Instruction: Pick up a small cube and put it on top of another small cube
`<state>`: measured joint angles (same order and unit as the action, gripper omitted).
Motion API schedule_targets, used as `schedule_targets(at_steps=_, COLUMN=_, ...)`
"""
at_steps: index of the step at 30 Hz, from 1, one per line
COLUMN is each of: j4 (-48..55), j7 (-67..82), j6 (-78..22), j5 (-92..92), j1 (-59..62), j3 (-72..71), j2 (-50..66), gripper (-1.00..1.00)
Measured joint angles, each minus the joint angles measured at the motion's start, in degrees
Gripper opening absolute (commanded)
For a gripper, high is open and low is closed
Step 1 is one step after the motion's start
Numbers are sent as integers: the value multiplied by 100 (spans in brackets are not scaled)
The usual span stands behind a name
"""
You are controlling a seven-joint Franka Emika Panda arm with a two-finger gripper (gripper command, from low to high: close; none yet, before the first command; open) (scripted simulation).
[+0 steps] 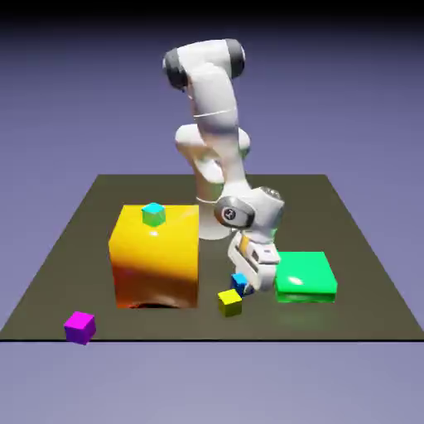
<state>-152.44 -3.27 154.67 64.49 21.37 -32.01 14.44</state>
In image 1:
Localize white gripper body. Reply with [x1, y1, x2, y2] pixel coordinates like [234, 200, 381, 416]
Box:
[227, 231, 278, 292]

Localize small blue cube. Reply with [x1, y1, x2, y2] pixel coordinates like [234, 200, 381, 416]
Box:
[230, 272, 255, 296]

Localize small yellow cube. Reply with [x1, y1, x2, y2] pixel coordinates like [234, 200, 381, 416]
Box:
[217, 288, 243, 318]

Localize small cyan cube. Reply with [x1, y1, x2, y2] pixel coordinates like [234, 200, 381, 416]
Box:
[141, 202, 166, 228]

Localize small magenta cube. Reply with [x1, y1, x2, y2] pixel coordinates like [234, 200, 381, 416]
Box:
[63, 311, 97, 346]

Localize large green box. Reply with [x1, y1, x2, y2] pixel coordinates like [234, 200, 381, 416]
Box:
[274, 250, 339, 304]

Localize large orange box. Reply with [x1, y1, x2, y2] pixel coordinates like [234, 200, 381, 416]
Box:
[108, 204, 200, 310]

